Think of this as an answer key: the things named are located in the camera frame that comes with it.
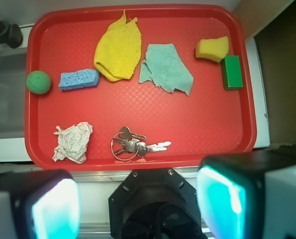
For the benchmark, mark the yellow sponge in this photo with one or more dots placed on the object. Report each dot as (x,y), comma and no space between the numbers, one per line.
(214,49)

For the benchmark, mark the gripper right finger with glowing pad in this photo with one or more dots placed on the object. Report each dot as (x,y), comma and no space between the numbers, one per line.
(249,195)

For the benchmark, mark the black faucet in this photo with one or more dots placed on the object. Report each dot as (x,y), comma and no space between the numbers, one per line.
(10,34)

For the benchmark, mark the crumpled white paper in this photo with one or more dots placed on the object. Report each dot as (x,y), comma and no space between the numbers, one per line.
(72,142)

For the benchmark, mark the bunch of keys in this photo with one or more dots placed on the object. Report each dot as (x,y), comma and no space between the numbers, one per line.
(126,145)

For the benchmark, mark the blue sponge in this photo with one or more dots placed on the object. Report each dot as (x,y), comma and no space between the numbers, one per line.
(79,79)

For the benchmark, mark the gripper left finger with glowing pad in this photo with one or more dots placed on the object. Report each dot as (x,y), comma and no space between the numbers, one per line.
(39,205)

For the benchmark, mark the teal microfiber cloth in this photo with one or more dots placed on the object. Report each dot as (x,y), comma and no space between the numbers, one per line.
(163,67)

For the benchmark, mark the metal sink basin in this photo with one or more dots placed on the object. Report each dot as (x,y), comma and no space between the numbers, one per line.
(12,95)

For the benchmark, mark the green ball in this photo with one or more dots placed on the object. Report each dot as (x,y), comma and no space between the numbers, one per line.
(38,82)

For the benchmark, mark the red plastic tray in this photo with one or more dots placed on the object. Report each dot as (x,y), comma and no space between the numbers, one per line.
(211,120)

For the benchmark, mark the black octagonal mount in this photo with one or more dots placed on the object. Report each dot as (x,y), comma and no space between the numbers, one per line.
(155,204)

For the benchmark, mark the yellow knitted cloth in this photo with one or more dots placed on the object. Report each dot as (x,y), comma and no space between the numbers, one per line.
(118,51)

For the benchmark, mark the green rectangular block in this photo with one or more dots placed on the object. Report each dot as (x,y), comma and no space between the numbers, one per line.
(232,75)

